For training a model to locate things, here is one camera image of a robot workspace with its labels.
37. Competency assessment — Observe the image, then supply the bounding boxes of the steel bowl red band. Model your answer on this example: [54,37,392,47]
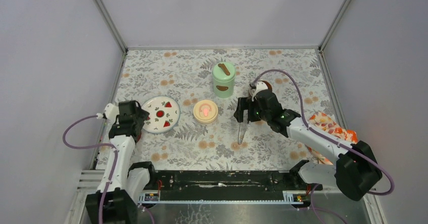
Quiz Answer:
[249,79,273,98]
[196,120,216,126]

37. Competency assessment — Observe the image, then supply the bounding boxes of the black tongs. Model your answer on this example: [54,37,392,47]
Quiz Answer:
[237,121,249,145]

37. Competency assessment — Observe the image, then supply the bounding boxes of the green cylindrical container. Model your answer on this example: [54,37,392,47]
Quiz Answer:
[212,74,235,98]

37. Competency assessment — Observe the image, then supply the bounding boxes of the white plate with food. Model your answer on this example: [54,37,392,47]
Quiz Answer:
[142,96,181,134]

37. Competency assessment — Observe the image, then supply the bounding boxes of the green lid with handle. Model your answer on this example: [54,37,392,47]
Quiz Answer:
[212,62,236,83]

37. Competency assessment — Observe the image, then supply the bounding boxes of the cream round lid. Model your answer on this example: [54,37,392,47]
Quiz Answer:
[193,99,219,121]

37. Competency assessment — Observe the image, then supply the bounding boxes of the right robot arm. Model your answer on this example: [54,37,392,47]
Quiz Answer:
[234,90,383,201]

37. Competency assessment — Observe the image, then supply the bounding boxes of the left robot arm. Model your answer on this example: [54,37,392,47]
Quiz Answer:
[85,100,157,223]

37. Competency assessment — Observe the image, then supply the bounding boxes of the orange floral cloth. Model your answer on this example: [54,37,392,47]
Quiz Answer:
[305,112,358,165]

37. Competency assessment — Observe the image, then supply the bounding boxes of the floral table mat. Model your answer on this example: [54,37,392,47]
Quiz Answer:
[115,49,335,170]

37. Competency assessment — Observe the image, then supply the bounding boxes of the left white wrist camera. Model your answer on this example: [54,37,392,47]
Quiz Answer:
[96,103,119,121]

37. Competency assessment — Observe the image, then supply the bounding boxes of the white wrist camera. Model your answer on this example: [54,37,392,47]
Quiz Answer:
[96,103,119,121]
[248,82,270,102]

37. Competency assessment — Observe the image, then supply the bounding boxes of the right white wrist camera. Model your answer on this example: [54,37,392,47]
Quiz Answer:
[248,82,270,102]

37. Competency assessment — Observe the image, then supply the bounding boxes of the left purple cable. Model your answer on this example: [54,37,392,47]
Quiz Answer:
[62,115,120,224]

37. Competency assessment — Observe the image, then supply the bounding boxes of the purple cable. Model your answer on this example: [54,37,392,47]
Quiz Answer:
[62,115,120,224]
[249,69,396,196]

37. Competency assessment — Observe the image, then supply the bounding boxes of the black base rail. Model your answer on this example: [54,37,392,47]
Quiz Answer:
[144,171,308,192]

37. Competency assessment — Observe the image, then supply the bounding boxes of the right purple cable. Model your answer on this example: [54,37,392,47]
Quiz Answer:
[249,69,396,196]

